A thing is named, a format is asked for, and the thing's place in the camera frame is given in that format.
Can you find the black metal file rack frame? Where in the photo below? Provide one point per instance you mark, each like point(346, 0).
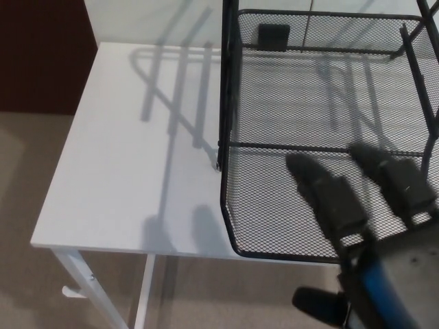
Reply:
point(229, 68)

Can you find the dark brown wooden cabinet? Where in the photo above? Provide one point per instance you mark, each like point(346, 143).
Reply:
point(34, 51)

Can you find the white metal desk frame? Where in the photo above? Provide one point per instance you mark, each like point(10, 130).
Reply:
point(77, 274)

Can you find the white panelled closet front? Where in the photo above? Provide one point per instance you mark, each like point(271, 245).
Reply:
point(137, 17)

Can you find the white desk side hook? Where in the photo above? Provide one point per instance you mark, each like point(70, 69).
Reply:
point(68, 292)

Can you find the black metal mesh file tray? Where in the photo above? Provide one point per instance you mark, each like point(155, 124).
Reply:
point(274, 222)
point(308, 148)

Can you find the black rectangular plate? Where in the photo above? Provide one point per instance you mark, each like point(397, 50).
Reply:
point(274, 37)

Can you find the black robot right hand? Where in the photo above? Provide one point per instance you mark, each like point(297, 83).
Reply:
point(404, 274)

